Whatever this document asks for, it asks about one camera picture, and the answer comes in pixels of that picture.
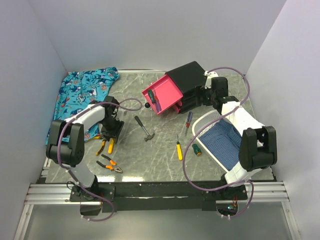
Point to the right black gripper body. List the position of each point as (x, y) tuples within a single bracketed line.
[(207, 96)]

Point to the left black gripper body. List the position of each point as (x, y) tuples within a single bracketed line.
[(111, 127)]

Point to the black drawer cabinet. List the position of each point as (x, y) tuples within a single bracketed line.
[(187, 77)]

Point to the pink top drawer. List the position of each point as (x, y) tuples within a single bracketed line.
[(167, 93)]

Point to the blue red screwdriver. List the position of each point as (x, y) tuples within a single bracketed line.
[(157, 104)]

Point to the green handle screwdriver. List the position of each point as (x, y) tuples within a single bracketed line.
[(151, 96)]

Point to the yellow handle screwdriver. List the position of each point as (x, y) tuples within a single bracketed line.
[(111, 146), (179, 149)]

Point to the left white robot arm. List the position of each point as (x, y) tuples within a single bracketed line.
[(66, 141)]

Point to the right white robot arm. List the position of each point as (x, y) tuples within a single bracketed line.
[(239, 143)]

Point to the yellow black needle-nose pliers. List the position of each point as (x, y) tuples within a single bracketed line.
[(103, 144)]

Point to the blue screwdriver near basket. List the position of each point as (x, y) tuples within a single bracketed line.
[(189, 119)]

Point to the pink middle drawer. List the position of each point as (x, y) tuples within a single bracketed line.
[(177, 104)]

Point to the orange black combination pliers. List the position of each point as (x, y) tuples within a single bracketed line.
[(113, 165)]

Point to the white perforated basket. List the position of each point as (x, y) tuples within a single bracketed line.
[(210, 135)]

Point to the blue checkered cloth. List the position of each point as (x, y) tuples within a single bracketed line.
[(221, 145)]

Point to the stubby green orange screwdriver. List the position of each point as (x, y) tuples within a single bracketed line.
[(196, 149)]

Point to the black base crossbar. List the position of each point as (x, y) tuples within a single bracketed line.
[(168, 195)]

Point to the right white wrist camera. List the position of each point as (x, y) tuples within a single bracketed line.
[(209, 76)]

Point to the black handle claw hammer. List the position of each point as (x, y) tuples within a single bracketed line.
[(148, 135)]

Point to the aluminium rail frame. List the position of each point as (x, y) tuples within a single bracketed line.
[(48, 213)]

